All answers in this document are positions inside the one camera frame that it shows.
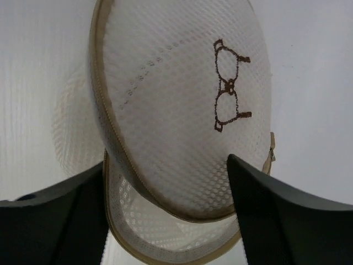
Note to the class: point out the white mesh laundry bag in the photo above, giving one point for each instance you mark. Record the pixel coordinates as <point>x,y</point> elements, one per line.
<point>168,91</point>

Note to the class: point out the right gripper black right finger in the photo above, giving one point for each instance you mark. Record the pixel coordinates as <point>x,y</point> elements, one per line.
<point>281,224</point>

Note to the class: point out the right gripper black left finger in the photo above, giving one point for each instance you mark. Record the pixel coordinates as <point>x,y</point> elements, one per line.
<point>62,224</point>

